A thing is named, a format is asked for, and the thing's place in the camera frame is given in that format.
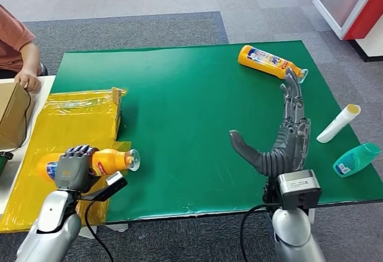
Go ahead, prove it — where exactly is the person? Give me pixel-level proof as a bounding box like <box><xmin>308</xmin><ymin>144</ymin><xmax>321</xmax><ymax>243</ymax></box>
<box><xmin>0</xmin><ymin>4</ymin><xmax>48</xmax><ymax>93</ymax></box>

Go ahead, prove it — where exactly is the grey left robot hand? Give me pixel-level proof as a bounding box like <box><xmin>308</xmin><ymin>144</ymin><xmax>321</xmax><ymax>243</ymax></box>
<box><xmin>54</xmin><ymin>145</ymin><xmax>100</xmax><ymax>194</ymax></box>

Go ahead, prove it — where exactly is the yellow plastic sheet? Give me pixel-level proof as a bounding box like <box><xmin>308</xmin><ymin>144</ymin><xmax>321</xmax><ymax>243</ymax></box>
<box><xmin>0</xmin><ymin>87</ymin><xmax>132</xmax><ymax>233</ymax></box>

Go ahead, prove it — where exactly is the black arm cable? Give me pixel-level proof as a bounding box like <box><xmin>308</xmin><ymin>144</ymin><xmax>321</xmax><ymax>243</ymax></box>
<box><xmin>85</xmin><ymin>200</ymin><xmax>114</xmax><ymax>262</ymax></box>
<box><xmin>239</xmin><ymin>203</ymin><xmax>276</xmax><ymax>262</ymax></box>

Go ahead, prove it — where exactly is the green table mat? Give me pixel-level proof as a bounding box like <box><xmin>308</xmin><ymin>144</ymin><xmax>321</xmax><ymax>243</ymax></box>
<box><xmin>51</xmin><ymin>40</ymin><xmax>383</xmax><ymax>223</ymax></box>

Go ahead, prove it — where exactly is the brown cardboard box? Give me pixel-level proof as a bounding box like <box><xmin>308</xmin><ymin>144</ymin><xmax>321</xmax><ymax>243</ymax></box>
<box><xmin>0</xmin><ymin>81</ymin><xmax>36</xmax><ymax>151</ymax></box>

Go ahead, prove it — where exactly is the cardboard flap with yellow tape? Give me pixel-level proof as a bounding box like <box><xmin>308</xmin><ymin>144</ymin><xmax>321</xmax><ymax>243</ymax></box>
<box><xmin>112</xmin><ymin>87</ymin><xmax>124</xmax><ymax>140</ymax></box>

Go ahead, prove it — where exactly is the thin black cable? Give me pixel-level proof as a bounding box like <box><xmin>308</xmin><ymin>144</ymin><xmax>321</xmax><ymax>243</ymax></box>
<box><xmin>12</xmin><ymin>90</ymin><xmax>33</xmax><ymax>152</ymax></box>

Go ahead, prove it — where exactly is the red and white sign board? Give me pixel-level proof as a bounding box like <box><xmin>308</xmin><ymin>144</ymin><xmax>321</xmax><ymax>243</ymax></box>
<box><xmin>312</xmin><ymin>0</ymin><xmax>383</xmax><ymax>41</ymax></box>

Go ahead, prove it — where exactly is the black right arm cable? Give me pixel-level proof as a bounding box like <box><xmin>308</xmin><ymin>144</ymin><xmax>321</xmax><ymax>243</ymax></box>
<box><xmin>239</xmin><ymin>203</ymin><xmax>276</xmax><ymax>262</ymax></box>

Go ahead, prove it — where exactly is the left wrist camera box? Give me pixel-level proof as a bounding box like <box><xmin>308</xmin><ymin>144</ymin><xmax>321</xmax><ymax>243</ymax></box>
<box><xmin>79</xmin><ymin>172</ymin><xmax>128</xmax><ymax>202</ymax></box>

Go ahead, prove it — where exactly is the orange bottle with clear cap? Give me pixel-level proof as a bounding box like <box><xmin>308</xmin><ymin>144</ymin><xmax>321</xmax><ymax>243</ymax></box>
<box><xmin>36</xmin><ymin>148</ymin><xmax>141</xmax><ymax>184</ymax></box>
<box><xmin>237</xmin><ymin>45</ymin><xmax>309</xmax><ymax>84</ymax></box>

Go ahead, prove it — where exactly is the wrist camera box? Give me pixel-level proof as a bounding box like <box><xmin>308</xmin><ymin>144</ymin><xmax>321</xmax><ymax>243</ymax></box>
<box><xmin>79</xmin><ymin>172</ymin><xmax>128</xmax><ymax>202</ymax></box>
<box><xmin>276</xmin><ymin>169</ymin><xmax>322</xmax><ymax>211</ymax></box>

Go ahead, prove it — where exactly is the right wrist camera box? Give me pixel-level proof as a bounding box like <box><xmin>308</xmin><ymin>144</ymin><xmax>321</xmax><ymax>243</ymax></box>
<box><xmin>276</xmin><ymin>169</ymin><xmax>322</xmax><ymax>211</ymax></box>

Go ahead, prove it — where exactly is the white cabinet with black base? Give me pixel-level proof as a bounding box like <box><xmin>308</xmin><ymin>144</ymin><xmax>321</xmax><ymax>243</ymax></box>
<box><xmin>348</xmin><ymin>14</ymin><xmax>383</xmax><ymax>63</ymax></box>

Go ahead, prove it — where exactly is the white tube with yellow cap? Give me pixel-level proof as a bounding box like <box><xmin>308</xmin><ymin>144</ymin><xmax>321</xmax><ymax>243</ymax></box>
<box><xmin>317</xmin><ymin>103</ymin><xmax>361</xmax><ymax>144</ymax></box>

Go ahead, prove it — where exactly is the person's hand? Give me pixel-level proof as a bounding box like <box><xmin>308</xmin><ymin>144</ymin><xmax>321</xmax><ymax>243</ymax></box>
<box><xmin>14</xmin><ymin>69</ymin><xmax>42</xmax><ymax>93</ymax></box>

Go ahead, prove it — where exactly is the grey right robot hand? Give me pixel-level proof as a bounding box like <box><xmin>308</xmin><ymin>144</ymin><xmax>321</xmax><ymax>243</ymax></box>
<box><xmin>229</xmin><ymin>67</ymin><xmax>311</xmax><ymax>178</ymax></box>

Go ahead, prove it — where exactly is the teal plastic bottle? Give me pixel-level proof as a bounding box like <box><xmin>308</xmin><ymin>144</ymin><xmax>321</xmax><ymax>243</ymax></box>
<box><xmin>332</xmin><ymin>142</ymin><xmax>381</xmax><ymax>178</ymax></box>

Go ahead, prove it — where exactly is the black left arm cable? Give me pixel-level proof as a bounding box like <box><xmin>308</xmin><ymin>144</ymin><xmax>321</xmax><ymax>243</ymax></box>
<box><xmin>85</xmin><ymin>200</ymin><xmax>114</xmax><ymax>262</ymax></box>

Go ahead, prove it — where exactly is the dark green container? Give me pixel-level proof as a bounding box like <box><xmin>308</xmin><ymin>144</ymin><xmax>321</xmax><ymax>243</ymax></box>
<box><xmin>0</xmin><ymin>151</ymin><xmax>14</xmax><ymax>178</ymax></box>

